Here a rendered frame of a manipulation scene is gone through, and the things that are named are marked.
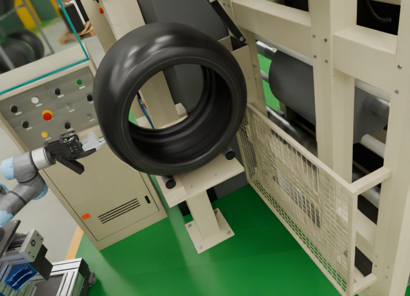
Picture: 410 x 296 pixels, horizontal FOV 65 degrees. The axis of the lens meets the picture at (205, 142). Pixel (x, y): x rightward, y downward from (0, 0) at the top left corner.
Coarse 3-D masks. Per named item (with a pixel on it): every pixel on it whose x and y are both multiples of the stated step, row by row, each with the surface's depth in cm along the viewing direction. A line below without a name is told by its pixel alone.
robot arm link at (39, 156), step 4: (40, 148) 116; (44, 148) 117; (32, 152) 114; (36, 152) 114; (40, 152) 114; (44, 152) 115; (32, 156) 113; (36, 156) 114; (40, 156) 114; (44, 156) 114; (36, 160) 113; (40, 160) 114; (44, 160) 114; (36, 164) 114; (40, 164) 114; (44, 164) 115; (48, 164) 116; (40, 168) 116
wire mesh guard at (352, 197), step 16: (256, 112) 140; (272, 128) 130; (240, 144) 187; (272, 160) 149; (256, 176) 185; (272, 176) 159; (336, 176) 101; (304, 192) 130; (320, 192) 117; (352, 192) 95; (272, 208) 183; (352, 208) 99; (288, 224) 168; (304, 224) 147; (320, 224) 129; (352, 224) 104; (304, 240) 157; (336, 240) 122; (352, 240) 109; (320, 256) 146; (336, 256) 128; (352, 256) 115; (336, 272) 136; (352, 272) 122; (336, 288) 142; (352, 288) 129
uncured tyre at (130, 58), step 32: (128, 32) 117; (160, 32) 107; (192, 32) 109; (128, 64) 103; (160, 64) 104; (224, 64) 113; (96, 96) 113; (128, 96) 105; (224, 96) 145; (128, 128) 110; (192, 128) 153; (224, 128) 142; (128, 160) 118; (160, 160) 125; (192, 160) 129
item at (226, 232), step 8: (216, 216) 228; (192, 224) 228; (224, 224) 221; (192, 232) 223; (224, 232) 216; (232, 232) 214; (192, 240) 217; (200, 240) 216; (208, 240) 214; (216, 240) 213; (200, 248) 210; (208, 248) 210
